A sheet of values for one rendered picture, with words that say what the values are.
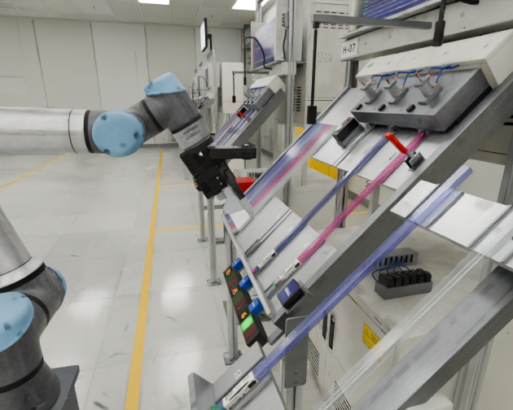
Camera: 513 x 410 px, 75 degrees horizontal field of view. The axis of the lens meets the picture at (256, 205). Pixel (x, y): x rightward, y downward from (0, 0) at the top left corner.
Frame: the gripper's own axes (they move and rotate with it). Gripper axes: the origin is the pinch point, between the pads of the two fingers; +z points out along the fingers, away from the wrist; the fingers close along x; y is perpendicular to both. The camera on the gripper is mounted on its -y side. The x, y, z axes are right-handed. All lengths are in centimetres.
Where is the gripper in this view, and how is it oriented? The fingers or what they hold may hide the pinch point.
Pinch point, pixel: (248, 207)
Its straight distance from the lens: 82.3
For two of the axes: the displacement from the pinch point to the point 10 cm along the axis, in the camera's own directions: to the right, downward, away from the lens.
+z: 4.7, 8.0, 3.7
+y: -8.4, 5.3, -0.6
